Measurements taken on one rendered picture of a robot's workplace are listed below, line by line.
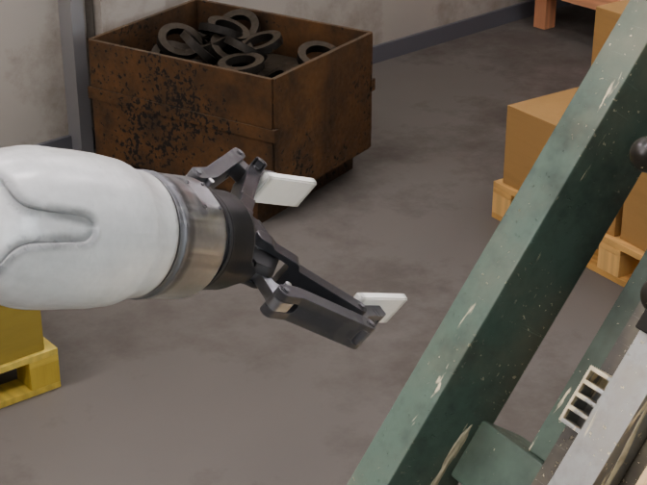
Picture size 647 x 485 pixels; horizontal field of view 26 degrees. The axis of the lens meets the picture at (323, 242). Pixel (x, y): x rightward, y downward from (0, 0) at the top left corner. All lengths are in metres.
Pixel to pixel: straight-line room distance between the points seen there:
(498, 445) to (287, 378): 2.32
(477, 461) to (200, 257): 0.80
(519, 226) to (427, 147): 3.92
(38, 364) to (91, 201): 3.07
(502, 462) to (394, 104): 4.43
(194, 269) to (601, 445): 0.66
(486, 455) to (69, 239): 0.92
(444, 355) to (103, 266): 0.83
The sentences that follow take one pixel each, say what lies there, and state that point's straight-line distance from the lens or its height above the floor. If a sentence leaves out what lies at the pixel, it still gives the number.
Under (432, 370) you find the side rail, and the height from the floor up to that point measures 1.20.
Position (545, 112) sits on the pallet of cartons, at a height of 0.43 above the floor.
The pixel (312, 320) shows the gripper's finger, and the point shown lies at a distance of 1.06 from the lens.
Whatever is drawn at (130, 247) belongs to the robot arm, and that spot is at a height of 1.67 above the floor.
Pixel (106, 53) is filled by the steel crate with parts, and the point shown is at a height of 0.51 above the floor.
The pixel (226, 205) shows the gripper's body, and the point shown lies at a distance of 1.01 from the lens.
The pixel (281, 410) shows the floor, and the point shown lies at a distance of 3.84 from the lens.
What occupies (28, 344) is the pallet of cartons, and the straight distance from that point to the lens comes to 3.91.
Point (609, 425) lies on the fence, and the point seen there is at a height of 1.25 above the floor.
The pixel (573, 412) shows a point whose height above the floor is 1.23.
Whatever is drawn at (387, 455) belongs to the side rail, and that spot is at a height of 1.11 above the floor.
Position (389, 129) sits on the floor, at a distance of 5.75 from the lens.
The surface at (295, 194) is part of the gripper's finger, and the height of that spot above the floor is 1.58.
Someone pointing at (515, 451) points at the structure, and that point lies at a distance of 1.67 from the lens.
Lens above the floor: 2.06
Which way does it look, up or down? 26 degrees down
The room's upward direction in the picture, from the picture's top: straight up
